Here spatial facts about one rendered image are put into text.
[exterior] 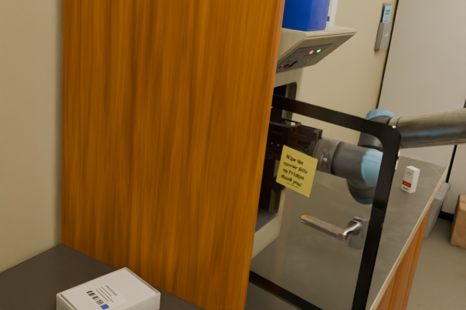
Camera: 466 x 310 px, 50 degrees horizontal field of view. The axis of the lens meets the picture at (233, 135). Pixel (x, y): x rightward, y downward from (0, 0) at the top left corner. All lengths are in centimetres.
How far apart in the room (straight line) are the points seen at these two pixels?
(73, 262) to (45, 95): 38
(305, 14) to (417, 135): 40
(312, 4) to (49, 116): 63
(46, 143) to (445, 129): 87
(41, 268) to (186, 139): 46
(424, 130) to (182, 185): 53
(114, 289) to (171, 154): 29
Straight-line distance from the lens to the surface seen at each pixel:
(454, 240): 390
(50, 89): 120
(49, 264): 123
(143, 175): 106
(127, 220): 113
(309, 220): 89
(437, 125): 115
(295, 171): 94
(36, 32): 115
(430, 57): 402
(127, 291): 106
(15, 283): 118
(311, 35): 94
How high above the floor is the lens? 158
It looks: 17 degrees down
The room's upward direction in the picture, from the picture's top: 6 degrees clockwise
